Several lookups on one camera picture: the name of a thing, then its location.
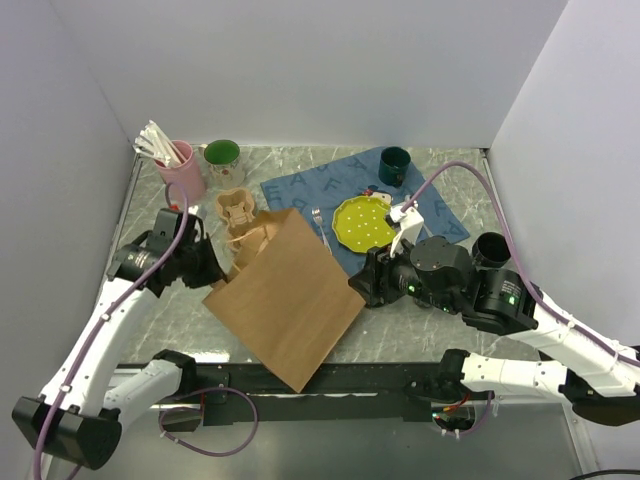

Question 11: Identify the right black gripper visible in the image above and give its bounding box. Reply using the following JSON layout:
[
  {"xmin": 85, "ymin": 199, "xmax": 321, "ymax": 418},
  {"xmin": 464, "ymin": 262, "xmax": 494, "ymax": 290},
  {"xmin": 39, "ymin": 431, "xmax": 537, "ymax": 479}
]
[{"xmin": 346, "ymin": 231, "xmax": 461, "ymax": 313}]

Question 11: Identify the brown paper bag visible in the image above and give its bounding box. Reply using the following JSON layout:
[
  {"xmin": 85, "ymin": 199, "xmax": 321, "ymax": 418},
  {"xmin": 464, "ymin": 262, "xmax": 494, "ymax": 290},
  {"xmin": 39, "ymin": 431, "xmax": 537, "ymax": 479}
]
[{"xmin": 203, "ymin": 208, "xmax": 364, "ymax": 392}]

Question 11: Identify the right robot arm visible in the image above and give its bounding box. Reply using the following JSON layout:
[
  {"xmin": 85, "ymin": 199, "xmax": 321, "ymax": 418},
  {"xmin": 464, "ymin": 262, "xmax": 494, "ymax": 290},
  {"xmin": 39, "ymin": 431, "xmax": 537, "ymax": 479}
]
[{"xmin": 349, "ymin": 236, "xmax": 639, "ymax": 426}]

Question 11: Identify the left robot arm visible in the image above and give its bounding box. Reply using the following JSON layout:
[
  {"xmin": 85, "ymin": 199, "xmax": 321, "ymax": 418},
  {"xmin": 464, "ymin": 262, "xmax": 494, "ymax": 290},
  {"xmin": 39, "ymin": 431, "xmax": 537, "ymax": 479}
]
[{"xmin": 11, "ymin": 206, "xmax": 225, "ymax": 470}]

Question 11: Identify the yellow green dotted plate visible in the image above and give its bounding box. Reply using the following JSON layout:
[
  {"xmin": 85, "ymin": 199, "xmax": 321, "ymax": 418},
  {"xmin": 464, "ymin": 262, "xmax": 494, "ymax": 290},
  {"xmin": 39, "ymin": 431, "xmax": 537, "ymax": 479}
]
[{"xmin": 331, "ymin": 195, "xmax": 396, "ymax": 254}]

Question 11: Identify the cardboard cup carrier tray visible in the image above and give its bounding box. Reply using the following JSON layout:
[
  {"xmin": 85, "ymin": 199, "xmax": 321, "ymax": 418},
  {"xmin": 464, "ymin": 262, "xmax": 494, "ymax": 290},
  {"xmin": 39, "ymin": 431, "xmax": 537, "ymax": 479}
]
[{"xmin": 214, "ymin": 187, "xmax": 257, "ymax": 238}]

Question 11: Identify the silver fork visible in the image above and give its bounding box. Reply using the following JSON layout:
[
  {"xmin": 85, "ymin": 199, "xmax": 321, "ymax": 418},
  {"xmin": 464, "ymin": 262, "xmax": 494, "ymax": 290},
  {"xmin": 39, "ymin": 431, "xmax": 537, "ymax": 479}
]
[{"xmin": 311, "ymin": 208, "xmax": 332, "ymax": 252}]

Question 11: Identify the small santa figurine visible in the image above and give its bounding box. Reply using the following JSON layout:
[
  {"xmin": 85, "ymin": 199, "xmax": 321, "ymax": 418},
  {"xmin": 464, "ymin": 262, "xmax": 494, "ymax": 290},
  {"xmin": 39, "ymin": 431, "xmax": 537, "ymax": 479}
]
[{"xmin": 362, "ymin": 185, "xmax": 393, "ymax": 204}]

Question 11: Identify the pink straw holder cup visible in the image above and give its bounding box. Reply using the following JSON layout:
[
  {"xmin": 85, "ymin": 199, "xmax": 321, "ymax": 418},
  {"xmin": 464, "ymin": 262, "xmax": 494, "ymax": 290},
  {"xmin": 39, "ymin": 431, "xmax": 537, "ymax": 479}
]
[{"xmin": 155, "ymin": 140, "xmax": 206, "ymax": 205}]

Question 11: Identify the blue letter print cloth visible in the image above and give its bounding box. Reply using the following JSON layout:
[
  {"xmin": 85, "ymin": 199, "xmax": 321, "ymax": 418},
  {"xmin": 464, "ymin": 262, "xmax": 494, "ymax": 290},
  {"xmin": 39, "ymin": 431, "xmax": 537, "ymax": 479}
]
[{"xmin": 261, "ymin": 147, "xmax": 469, "ymax": 276}]

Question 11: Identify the green inside ceramic mug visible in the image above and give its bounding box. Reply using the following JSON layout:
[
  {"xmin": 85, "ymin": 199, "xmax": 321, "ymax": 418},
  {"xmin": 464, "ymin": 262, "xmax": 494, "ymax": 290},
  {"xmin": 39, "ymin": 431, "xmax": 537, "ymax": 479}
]
[{"xmin": 198, "ymin": 139, "xmax": 245, "ymax": 189}]

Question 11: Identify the dark teal mug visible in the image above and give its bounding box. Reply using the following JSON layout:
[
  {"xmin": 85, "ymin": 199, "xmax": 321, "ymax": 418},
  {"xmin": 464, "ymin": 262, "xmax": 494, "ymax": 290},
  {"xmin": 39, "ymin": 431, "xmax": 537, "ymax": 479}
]
[{"xmin": 378, "ymin": 146, "xmax": 411, "ymax": 188}]

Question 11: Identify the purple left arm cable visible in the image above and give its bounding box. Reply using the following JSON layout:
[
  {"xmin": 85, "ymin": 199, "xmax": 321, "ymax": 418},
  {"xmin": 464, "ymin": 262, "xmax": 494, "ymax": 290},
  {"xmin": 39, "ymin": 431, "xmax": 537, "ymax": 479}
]
[{"xmin": 32, "ymin": 182, "xmax": 190, "ymax": 480}]

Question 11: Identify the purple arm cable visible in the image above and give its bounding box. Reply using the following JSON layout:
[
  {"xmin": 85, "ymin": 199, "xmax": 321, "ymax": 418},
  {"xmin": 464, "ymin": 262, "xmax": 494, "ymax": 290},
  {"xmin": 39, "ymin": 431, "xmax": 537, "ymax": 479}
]
[
  {"xmin": 402, "ymin": 161, "xmax": 640, "ymax": 369},
  {"xmin": 32, "ymin": 182, "xmax": 190, "ymax": 480}
]

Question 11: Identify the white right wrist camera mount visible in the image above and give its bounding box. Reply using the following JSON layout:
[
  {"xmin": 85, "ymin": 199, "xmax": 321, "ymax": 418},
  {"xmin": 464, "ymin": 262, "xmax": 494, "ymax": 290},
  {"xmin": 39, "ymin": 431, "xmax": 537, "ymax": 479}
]
[{"xmin": 388, "ymin": 201, "xmax": 424, "ymax": 258}]

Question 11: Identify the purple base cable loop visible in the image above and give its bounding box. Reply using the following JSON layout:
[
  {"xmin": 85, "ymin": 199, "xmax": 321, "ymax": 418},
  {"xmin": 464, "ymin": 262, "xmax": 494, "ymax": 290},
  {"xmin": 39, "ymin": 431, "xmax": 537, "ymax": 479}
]
[{"xmin": 158, "ymin": 387, "xmax": 260, "ymax": 458}]

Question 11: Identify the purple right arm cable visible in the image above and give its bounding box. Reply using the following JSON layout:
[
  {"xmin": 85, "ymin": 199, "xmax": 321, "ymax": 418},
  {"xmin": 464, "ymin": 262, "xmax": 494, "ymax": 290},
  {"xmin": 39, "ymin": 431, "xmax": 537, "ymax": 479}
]
[{"xmin": 402, "ymin": 161, "xmax": 640, "ymax": 369}]

